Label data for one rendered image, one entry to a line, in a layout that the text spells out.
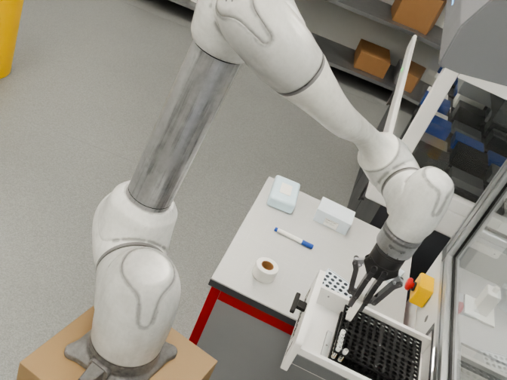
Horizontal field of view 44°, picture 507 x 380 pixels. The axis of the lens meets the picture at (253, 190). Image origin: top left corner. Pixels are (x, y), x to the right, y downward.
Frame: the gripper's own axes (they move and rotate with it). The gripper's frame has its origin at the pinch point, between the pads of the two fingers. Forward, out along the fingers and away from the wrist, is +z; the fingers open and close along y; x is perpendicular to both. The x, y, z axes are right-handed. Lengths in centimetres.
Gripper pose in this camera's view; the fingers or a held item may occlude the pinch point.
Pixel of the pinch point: (354, 307)
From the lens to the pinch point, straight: 156.0
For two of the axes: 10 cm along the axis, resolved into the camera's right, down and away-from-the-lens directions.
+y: 9.0, 4.4, -0.6
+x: 2.9, -4.8, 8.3
